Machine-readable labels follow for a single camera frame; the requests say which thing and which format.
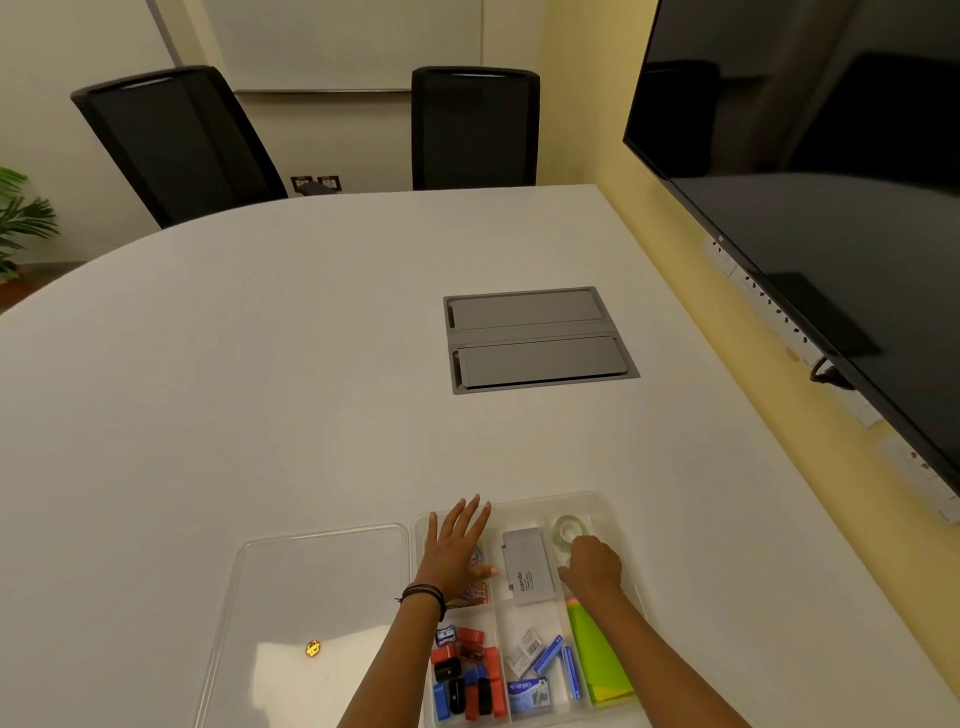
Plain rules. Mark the person's left thumb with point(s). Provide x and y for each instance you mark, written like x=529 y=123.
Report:
x=484 y=571

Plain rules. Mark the person's left middle finger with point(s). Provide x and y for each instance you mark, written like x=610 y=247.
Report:
x=470 y=513

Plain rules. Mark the small white staple box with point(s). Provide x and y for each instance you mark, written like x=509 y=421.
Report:
x=523 y=649

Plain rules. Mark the white wall board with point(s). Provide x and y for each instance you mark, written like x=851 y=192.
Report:
x=337 y=41

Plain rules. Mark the person's right forearm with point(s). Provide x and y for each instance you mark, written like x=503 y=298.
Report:
x=651 y=660

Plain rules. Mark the black mesh office chair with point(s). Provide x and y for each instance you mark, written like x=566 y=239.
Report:
x=474 y=127
x=180 y=142

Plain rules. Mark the blue staple box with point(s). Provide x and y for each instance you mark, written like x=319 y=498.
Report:
x=572 y=673
x=548 y=653
x=529 y=694

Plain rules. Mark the small yellow sticker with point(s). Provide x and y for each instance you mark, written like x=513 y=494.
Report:
x=314 y=648

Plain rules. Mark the person's right fingers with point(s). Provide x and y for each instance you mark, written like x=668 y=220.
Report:
x=581 y=550

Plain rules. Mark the grey flat box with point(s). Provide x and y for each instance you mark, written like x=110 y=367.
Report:
x=531 y=566

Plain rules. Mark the clear plastic lid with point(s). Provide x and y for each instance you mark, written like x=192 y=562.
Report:
x=300 y=607

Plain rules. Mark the person's left forearm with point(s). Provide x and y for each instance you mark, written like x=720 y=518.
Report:
x=396 y=664

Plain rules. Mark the person's left hand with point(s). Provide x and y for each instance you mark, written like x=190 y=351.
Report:
x=447 y=556

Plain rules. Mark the clear plastic organizer tray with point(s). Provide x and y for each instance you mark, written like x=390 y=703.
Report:
x=540 y=622

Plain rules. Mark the pile of colourful paper clips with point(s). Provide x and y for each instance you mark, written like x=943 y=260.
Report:
x=478 y=592

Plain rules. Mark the green yellow sticky note pads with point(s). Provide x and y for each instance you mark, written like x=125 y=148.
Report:
x=596 y=660

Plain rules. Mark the person's right hand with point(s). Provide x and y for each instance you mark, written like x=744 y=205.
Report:
x=598 y=568

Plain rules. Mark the clear tape roll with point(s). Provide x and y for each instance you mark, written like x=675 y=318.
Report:
x=562 y=530

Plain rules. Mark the large black wall screen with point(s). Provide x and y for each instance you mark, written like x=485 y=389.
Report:
x=817 y=150

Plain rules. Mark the black wristband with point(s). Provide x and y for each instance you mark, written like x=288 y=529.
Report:
x=426 y=595

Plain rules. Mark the black wall socket plate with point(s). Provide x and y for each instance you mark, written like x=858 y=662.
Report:
x=316 y=183

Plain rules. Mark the pile of red blue sharpeners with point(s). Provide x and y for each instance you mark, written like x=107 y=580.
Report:
x=465 y=679

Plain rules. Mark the green potted plant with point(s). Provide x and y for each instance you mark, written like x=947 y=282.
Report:
x=21 y=217

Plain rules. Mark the person's left little finger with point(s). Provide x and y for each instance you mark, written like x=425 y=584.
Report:
x=432 y=527

